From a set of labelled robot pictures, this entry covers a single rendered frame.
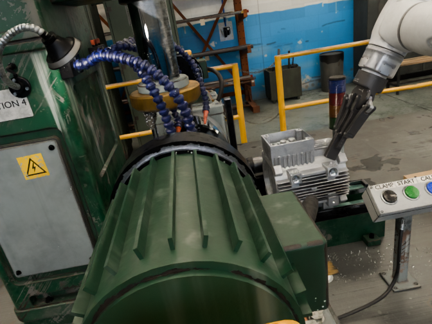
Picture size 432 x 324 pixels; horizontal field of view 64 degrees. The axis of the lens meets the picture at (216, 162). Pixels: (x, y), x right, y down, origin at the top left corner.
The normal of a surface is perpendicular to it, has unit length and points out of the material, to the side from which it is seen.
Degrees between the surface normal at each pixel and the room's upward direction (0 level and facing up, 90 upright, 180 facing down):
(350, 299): 0
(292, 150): 90
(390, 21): 68
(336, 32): 90
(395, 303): 0
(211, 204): 23
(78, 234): 90
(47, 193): 90
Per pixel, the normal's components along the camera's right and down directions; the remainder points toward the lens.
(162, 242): -0.23, -0.89
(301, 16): 0.11, 0.38
